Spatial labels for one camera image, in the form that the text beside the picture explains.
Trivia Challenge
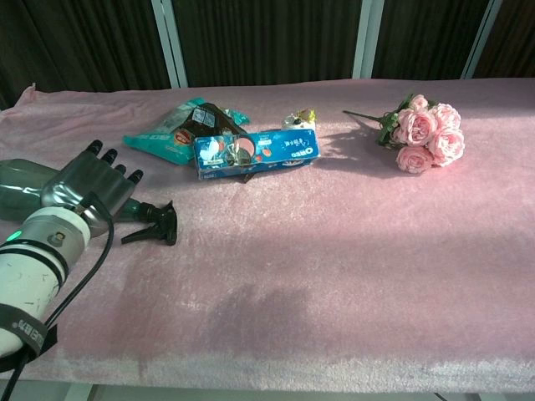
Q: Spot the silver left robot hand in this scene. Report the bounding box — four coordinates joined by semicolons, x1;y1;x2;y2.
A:
40;140;145;238

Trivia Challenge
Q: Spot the green spray bottle black trigger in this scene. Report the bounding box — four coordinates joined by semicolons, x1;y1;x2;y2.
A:
0;159;178;246

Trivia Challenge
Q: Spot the teal snack bag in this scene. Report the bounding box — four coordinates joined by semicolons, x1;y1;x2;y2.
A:
122;97;252;165

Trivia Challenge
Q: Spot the dark brown snack packet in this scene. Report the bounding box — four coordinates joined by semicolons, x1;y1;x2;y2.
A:
175;103;252;185

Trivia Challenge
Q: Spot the blue Oreo cookie box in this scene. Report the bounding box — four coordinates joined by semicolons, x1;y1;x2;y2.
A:
193;127;323;182

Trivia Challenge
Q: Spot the pink plush table cloth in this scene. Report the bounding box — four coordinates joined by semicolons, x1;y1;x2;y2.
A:
0;76;535;393

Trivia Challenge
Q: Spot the small toy cake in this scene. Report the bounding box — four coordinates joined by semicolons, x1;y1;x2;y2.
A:
281;108;317;131

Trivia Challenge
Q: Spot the dark curtain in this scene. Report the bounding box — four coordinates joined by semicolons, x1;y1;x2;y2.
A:
0;0;535;110

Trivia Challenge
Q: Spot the pink rose bouquet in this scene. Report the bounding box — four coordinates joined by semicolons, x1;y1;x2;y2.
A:
342;94;466;175

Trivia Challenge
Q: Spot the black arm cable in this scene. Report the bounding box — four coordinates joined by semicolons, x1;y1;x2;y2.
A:
0;191;115;401

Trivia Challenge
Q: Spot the white frame post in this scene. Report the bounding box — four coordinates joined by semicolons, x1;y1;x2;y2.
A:
150;0;189;89
352;0;385;79
461;0;503;80

